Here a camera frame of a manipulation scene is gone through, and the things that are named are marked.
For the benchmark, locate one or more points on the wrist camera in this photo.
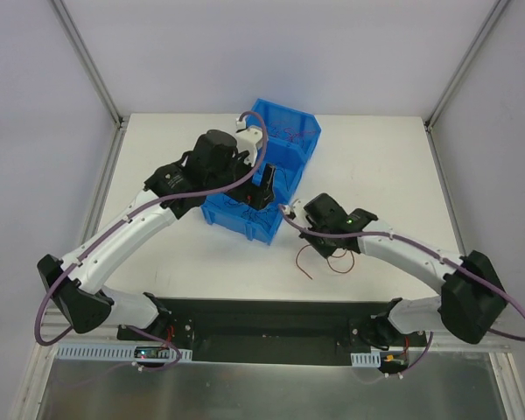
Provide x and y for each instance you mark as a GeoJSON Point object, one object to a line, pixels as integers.
{"type": "Point", "coordinates": [249, 140]}
{"type": "Point", "coordinates": [295, 212]}

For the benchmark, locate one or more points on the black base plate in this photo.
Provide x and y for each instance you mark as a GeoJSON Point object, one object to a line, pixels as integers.
{"type": "Point", "coordinates": [266, 331]}

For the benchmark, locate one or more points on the white cable duct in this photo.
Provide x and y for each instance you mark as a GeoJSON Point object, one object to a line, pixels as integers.
{"type": "Point", "coordinates": [366, 360]}
{"type": "Point", "coordinates": [118, 352]}

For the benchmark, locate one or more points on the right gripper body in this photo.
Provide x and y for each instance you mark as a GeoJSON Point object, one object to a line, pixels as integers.
{"type": "Point", "coordinates": [311, 222]}

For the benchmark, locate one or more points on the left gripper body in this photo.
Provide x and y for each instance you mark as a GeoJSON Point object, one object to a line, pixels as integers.
{"type": "Point", "coordinates": [254, 192]}

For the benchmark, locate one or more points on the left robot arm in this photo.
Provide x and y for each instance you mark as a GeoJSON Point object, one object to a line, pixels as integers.
{"type": "Point", "coordinates": [218, 163]}

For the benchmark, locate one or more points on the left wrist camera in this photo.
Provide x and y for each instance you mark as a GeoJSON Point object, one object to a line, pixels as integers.
{"type": "Point", "coordinates": [249, 140]}

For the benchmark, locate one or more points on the right white cable duct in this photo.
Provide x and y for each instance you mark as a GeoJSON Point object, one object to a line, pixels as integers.
{"type": "Point", "coordinates": [366, 360]}

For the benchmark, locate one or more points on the blue plastic compartment bin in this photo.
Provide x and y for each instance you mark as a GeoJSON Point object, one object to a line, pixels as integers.
{"type": "Point", "coordinates": [293, 137]}

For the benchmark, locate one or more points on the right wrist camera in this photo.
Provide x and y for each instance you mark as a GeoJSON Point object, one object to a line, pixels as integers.
{"type": "Point", "coordinates": [295, 212]}

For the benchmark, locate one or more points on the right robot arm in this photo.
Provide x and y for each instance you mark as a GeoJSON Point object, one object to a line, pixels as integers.
{"type": "Point", "coordinates": [465, 303]}

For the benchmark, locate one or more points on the left white cable duct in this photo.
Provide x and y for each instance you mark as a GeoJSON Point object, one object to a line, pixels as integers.
{"type": "Point", "coordinates": [118, 352]}

